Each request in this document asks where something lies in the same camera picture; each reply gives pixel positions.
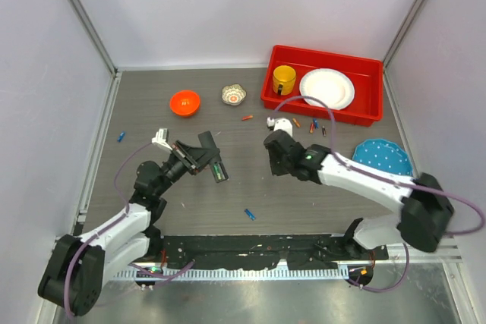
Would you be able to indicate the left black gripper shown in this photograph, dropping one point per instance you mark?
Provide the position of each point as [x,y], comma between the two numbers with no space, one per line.
[194,159]

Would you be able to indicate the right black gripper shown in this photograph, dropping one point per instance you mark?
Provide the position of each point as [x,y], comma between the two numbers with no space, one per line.
[276,171]

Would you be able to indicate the green battery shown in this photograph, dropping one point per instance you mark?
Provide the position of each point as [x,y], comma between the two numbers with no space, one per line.
[218,173]

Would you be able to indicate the black remote control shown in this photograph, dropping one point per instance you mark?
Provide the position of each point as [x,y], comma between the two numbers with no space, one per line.
[207,142]

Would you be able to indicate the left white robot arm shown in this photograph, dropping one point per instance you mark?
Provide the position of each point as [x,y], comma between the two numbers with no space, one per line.
[80,266]

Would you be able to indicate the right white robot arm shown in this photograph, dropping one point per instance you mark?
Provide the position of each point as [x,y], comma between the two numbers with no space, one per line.
[420,212]

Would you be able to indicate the orange battery near bin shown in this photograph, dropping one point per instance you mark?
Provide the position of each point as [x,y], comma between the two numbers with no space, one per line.
[297,124]

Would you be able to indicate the blue battery near front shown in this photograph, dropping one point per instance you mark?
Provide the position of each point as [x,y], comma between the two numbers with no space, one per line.
[250,214]

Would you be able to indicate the orange bowl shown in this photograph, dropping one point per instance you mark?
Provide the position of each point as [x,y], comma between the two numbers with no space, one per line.
[185,103]

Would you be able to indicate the small patterned bowl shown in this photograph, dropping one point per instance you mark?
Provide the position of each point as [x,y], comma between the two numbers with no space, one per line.
[233,94]

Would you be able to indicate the yellow mug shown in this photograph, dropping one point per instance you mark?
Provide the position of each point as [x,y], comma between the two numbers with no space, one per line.
[284,78]

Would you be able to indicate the white paper plate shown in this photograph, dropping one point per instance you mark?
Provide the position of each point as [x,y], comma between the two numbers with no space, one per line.
[329,86]

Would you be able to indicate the blue polka dot plate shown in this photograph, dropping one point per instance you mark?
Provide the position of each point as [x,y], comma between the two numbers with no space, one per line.
[383,155]

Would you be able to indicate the red plastic bin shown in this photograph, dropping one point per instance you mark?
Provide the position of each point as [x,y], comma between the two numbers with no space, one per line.
[365,74]

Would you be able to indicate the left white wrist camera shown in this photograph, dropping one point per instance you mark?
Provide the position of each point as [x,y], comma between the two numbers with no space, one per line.
[160,140]

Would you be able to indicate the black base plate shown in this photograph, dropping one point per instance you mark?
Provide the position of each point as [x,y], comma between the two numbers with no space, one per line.
[259,252]

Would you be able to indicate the white slotted cable duct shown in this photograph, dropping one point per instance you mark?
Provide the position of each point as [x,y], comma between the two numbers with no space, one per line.
[281,272]

